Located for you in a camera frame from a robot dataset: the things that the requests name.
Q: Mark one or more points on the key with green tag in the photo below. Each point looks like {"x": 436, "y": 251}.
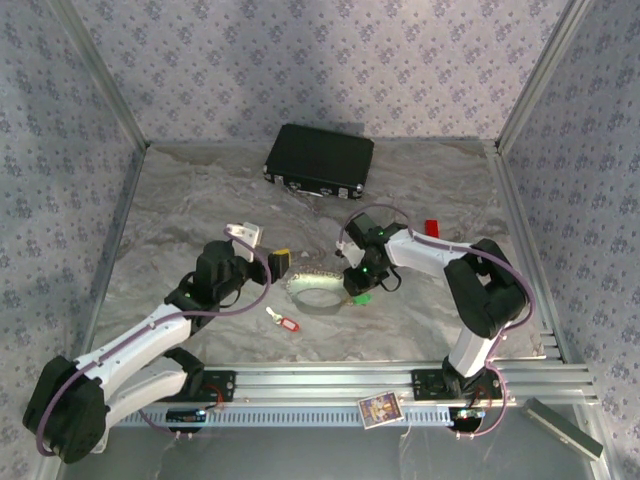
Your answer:
{"x": 361, "y": 300}

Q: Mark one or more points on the key with red tag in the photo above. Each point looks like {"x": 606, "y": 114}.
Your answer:
{"x": 290, "y": 326}

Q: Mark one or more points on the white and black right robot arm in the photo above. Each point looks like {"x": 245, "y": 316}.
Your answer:
{"x": 420, "y": 250}

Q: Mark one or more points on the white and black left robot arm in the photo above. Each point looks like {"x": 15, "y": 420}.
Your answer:
{"x": 130, "y": 345}

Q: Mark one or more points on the red flat studded brick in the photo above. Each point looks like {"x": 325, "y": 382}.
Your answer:
{"x": 433, "y": 227}

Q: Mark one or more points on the black case with metal latches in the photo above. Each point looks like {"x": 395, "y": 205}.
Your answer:
{"x": 320, "y": 155}

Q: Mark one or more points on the colourful picture card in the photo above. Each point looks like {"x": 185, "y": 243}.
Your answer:
{"x": 381, "y": 410}

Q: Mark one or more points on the small circuit board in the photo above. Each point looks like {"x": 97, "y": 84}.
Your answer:
{"x": 467, "y": 414}
{"x": 185, "y": 415}

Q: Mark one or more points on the grey metal bar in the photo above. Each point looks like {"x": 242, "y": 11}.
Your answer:
{"x": 560, "y": 427}

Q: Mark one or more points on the aluminium side rail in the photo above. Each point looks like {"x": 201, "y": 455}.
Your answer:
{"x": 118, "y": 225}
{"x": 526, "y": 240}

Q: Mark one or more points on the aluminium mounting rail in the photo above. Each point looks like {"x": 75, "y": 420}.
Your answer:
{"x": 325, "y": 382}

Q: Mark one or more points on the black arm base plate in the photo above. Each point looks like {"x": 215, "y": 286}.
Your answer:
{"x": 425, "y": 385}
{"x": 220, "y": 385}

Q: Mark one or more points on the white plastic bracket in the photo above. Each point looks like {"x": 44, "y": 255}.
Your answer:
{"x": 101, "y": 442}

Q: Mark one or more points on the aluminium frame post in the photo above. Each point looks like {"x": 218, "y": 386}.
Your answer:
{"x": 105, "y": 75}
{"x": 542, "y": 75}

